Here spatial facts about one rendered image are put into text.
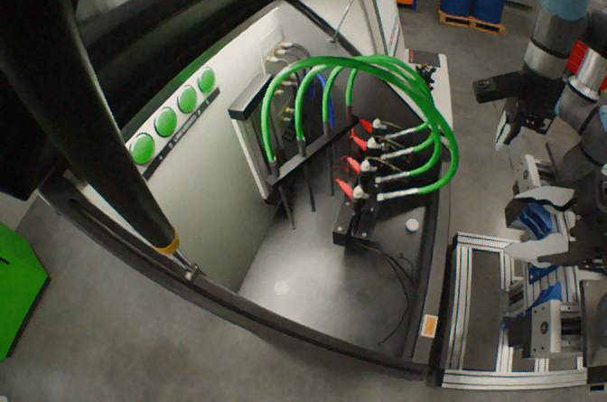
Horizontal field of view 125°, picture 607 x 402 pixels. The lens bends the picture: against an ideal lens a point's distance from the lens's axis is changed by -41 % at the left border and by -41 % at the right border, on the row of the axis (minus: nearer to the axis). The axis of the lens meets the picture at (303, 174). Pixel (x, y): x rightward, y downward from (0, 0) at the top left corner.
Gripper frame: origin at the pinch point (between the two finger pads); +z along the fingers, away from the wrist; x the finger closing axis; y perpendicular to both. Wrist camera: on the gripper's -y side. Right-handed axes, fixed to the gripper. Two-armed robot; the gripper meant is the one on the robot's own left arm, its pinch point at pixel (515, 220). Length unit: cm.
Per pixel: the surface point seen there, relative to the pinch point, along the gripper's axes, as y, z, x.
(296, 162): -17, 47, 5
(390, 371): 11.9, 18.5, -27.3
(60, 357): -63, 186, -189
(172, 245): -32.7, 2.7, -20.3
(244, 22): -46, 30, 16
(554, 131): 202, 59, 210
